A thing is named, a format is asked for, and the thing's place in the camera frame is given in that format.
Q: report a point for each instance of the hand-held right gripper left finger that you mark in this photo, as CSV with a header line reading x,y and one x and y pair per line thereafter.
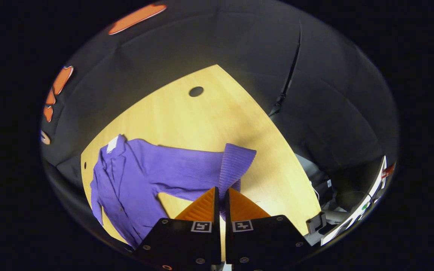
x,y
217,210

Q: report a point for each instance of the dark table edge clamp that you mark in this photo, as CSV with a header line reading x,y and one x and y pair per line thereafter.
x,y
315,224

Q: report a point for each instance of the purple knit cardigan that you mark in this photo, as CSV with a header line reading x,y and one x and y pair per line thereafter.
x,y
187,169

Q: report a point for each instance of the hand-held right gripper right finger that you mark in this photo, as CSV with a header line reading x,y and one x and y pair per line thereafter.
x,y
227,216

